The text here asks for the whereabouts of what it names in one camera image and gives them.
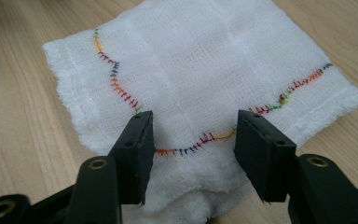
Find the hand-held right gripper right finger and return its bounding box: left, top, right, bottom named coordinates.
left=233, top=109, right=298, bottom=203

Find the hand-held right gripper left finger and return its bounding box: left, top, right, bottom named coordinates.
left=107, top=110, right=157, bottom=206

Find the white gauze cloth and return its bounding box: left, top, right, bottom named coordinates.
left=42, top=0, right=358, bottom=224

